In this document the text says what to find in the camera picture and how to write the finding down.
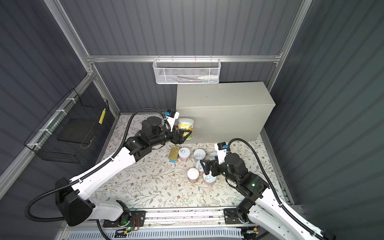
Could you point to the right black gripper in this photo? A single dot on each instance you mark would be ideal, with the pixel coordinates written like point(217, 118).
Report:
point(215, 164)

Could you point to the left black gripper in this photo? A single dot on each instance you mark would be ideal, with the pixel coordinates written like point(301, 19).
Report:
point(180, 139)

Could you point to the green yellow plastic-lid can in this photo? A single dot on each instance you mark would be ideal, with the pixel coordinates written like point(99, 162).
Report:
point(186, 124)

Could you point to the orange label plastic-lid can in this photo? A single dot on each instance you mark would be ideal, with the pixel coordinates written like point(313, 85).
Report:
point(193, 175)

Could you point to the gold rectangular tin can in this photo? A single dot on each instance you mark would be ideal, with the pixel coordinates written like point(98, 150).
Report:
point(174, 154)

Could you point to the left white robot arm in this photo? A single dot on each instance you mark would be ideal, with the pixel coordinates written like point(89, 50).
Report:
point(75, 203)

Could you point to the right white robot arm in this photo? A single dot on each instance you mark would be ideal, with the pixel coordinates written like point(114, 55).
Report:
point(260, 205)

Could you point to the salmon label can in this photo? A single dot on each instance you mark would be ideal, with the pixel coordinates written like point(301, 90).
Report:
point(199, 167)

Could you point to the teal label can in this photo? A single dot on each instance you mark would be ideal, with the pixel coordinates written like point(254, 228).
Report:
point(199, 154)

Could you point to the pink label can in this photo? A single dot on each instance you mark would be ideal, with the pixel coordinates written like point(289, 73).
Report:
point(184, 154)

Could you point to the beige metal cabinet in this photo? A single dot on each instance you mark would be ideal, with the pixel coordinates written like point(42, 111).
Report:
point(225, 111)

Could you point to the black pad in basket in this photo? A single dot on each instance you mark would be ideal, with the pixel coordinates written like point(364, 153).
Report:
point(78, 131)

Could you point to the yellow label ring-pull can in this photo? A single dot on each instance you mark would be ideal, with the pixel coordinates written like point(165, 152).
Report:
point(213, 156)

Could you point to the pink ring-pull can front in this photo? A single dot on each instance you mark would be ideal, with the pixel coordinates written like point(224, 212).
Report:
point(209, 179)

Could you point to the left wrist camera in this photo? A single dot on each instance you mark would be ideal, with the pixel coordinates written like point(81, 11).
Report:
point(171, 117)

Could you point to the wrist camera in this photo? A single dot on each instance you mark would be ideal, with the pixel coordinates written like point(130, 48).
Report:
point(171, 117)
point(221, 149)

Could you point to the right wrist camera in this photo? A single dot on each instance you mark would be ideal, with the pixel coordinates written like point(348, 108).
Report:
point(221, 149)

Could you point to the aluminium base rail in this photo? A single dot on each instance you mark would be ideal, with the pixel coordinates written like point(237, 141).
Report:
point(189, 217)

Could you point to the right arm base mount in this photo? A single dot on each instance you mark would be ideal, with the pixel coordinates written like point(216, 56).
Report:
point(231, 218)

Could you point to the white wire basket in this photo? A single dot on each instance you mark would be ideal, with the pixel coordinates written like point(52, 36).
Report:
point(176, 73)

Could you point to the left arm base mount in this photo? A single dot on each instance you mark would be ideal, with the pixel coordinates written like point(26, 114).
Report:
point(132, 218)

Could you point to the black wire basket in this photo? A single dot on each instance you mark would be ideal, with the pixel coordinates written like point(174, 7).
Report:
point(45, 144)

